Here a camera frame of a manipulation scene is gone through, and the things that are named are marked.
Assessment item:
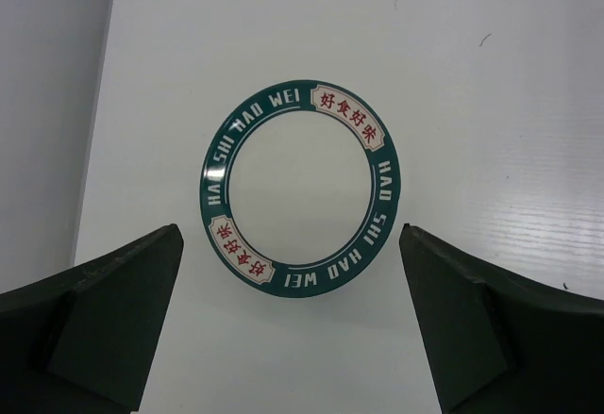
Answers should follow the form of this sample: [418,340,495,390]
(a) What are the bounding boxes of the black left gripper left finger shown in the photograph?
[1,224,184,413]

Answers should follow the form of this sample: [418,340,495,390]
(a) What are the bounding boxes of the green rimmed white plate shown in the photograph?
[199,79,401,298]

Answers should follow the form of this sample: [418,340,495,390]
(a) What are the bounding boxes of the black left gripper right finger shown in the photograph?
[399,224,603,413]

